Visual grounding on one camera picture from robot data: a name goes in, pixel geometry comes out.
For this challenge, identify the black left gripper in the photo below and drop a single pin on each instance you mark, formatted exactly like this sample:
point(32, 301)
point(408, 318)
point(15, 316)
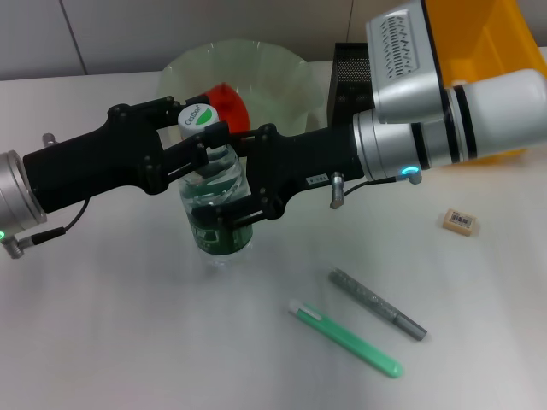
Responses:
point(94, 166)

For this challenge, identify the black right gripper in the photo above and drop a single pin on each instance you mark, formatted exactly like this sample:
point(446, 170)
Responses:
point(307, 158)

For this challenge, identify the clear green-label water bottle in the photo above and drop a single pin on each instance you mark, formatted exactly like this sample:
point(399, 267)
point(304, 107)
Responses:
point(222, 175)

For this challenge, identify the red-orange soft orange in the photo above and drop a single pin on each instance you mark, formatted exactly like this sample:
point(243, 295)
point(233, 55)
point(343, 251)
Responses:
point(233, 107)

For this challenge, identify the grey glitter pen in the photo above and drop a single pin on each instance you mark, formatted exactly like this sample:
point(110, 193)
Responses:
point(367, 296)

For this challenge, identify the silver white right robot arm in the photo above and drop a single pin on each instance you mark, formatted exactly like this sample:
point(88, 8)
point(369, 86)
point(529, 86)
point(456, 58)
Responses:
point(427, 136)

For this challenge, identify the green glass fruit bowl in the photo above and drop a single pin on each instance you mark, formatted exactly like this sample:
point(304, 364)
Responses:
point(273, 72)

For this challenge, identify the black mesh pen holder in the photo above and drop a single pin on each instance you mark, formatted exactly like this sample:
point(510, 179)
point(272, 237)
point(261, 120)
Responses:
point(350, 85)

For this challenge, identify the green pen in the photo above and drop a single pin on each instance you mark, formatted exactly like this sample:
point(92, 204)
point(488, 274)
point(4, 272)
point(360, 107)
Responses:
point(350, 341)

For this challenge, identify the beige eraser with barcode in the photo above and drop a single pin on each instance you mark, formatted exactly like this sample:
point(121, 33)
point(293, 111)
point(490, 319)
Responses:
point(459, 220)

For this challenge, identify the yellow plastic bin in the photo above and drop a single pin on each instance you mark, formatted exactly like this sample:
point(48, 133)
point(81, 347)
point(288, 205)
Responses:
point(478, 34)

